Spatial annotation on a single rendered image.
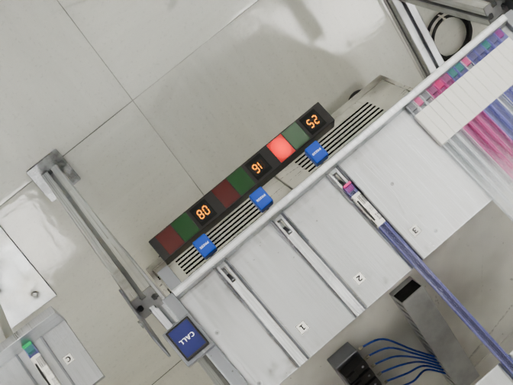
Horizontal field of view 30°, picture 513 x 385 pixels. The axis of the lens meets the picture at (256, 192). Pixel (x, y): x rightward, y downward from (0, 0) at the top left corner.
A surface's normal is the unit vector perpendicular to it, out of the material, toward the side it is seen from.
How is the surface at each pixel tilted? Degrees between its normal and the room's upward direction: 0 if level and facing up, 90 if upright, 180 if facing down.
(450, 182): 44
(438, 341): 0
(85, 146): 0
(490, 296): 0
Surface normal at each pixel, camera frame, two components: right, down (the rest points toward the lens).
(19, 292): 0.41, 0.33
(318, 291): -0.05, -0.25
